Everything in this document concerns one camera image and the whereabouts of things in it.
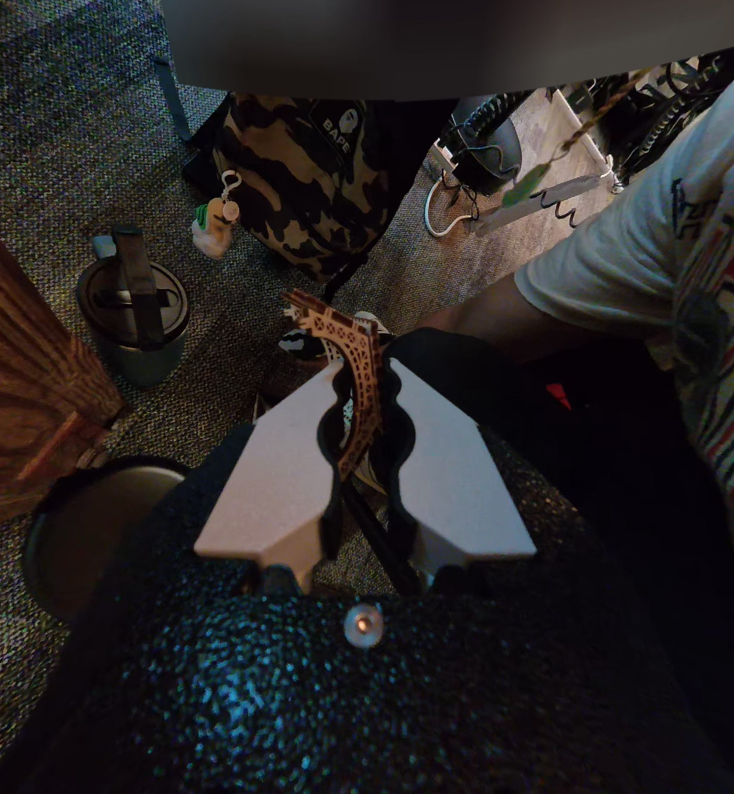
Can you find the brown wooden cabinet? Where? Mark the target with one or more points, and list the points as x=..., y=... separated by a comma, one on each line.
x=19, y=372

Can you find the person's right forearm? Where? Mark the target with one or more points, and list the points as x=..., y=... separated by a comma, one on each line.
x=503, y=322

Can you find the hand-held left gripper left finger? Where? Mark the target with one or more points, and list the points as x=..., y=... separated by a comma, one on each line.
x=267, y=496

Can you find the black waste bin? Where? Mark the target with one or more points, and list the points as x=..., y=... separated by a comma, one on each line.
x=75, y=546

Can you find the grey desk leg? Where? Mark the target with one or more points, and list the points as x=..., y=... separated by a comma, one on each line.
x=171, y=99

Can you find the person's black pants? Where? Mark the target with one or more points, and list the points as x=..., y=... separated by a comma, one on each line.
x=590, y=465

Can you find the dark grey tumbler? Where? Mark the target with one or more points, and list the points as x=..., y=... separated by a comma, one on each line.
x=125, y=366

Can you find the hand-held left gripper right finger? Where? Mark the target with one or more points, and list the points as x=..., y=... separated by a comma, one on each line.
x=460, y=496

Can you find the camouflage backpack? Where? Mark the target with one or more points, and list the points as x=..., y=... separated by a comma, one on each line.
x=292, y=186

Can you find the person's white printed shirt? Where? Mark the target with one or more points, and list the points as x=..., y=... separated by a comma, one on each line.
x=621, y=248

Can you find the wooden tower base model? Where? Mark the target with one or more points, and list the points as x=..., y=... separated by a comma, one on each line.
x=357, y=366

